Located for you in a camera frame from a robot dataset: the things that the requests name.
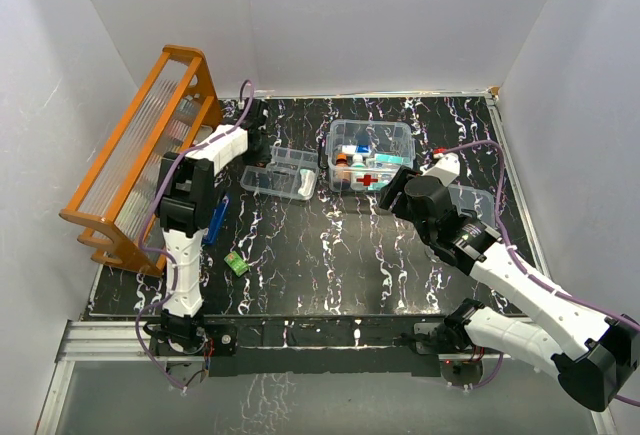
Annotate brown bottle orange cap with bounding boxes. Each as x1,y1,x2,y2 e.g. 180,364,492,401
333,153,351,191

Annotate white bottle green label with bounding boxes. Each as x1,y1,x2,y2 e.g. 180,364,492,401
350,154,366,169

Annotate white blue ointment tube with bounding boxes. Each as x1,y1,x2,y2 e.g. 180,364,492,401
339,145,372,157

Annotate clear first aid box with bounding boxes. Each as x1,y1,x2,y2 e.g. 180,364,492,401
324,119,416,193

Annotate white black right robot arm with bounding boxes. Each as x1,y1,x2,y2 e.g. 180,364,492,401
379,167,639,412

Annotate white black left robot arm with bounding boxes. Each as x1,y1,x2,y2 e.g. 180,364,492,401
144,99,271,354

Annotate clear plastic box lid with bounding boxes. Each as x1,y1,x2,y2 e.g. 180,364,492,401
448,184,496,228

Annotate clear plastic divider tray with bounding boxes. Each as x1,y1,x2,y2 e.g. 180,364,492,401
240,146,319,201

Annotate orange wooden rack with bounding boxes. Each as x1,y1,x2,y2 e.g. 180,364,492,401
59,45,222,277

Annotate small green packet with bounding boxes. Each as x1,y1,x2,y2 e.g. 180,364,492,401
224,251,249,277

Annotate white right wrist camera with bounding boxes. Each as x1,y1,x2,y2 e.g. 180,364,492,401
424,149,460,187

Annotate aluminium frame rail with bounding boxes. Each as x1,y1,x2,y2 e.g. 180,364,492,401
34,99,619,435

